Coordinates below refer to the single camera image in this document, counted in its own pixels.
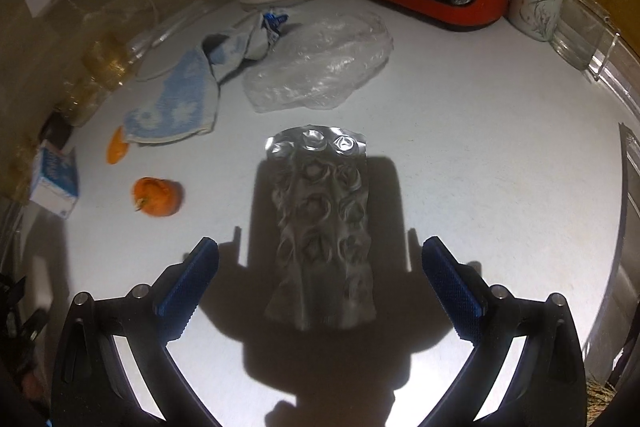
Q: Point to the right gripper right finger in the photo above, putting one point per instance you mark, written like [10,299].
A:
[455,287]

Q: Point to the orange peel slice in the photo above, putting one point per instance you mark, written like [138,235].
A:
[118,147]

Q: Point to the dark round jar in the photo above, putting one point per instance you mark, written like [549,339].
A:
[56,131]

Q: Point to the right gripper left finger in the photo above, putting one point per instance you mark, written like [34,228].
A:
[180,288]

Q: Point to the silver foil blister pack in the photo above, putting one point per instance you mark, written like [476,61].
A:
[320,189]

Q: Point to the blue white floral cloth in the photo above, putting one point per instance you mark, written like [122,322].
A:
[189,101]

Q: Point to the clear crumpled plastic bag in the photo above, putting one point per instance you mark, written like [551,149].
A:
[319,65]

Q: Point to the blue white milk carton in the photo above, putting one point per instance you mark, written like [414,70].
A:
[54,185]

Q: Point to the clear glass mug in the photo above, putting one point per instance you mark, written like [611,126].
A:
[585,36]

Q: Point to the stainless steel sink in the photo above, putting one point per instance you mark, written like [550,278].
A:
[612,346]

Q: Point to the orange peel cup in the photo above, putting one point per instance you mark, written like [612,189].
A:
[156,197]

